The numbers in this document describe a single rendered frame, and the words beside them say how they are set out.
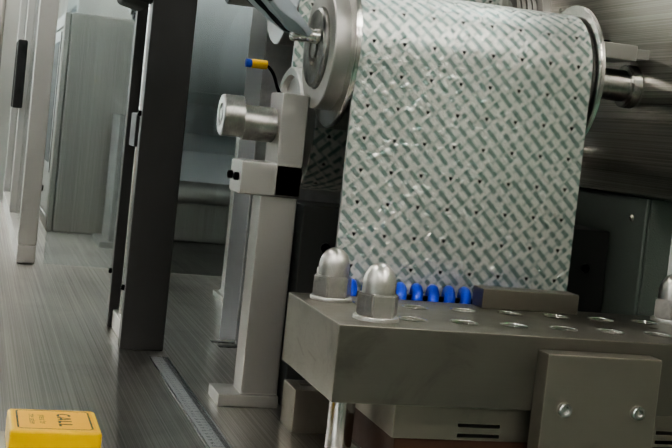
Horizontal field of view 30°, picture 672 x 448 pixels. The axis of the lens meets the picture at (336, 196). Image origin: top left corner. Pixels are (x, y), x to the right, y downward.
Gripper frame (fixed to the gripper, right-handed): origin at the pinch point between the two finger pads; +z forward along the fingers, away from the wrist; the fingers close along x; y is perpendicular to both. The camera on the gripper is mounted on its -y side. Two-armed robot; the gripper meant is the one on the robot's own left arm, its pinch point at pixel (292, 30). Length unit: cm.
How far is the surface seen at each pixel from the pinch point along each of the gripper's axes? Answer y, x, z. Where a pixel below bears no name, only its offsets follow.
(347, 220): -9.1, -4.4, 15.3
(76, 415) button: -37.1, -12.5, 8.3
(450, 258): -4.5, -4.4, 25.1
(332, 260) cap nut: -13.5, -12.2, 14.7
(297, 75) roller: -0.4, 10.8, 5.1
